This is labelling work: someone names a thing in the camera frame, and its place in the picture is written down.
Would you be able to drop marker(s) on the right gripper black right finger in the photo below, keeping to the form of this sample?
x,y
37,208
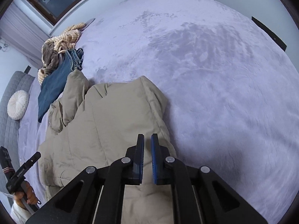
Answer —
x,y
161,173

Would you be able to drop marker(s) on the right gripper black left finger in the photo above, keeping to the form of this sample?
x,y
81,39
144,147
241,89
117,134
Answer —
x,y
136,154

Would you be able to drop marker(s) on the beige puffer jacket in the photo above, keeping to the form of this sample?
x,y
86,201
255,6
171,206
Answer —
x,y
94,125

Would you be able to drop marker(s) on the white left sleeve forearm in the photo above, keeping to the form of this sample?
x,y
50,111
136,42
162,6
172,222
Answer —
x,y
18,214

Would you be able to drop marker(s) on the pile of striped clothes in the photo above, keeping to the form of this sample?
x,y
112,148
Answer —
x,y
54,47

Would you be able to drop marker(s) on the person's left hand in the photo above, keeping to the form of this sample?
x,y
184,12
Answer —
x,y
31,197

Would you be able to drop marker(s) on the grey quilted headboard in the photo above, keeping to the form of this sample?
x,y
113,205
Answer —
x,y
9,127

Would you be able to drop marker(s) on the round cream pleated pillow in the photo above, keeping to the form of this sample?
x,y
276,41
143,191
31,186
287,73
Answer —
x,y
17,104

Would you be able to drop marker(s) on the folded blue denim jeans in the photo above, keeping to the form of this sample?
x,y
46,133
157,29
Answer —
x,y
53,85

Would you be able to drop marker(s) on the lavender plush bed blanket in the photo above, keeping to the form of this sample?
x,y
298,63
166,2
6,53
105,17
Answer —
x,y
232,92

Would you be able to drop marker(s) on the grey window curtain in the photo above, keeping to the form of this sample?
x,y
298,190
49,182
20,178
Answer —
x,y
25,29

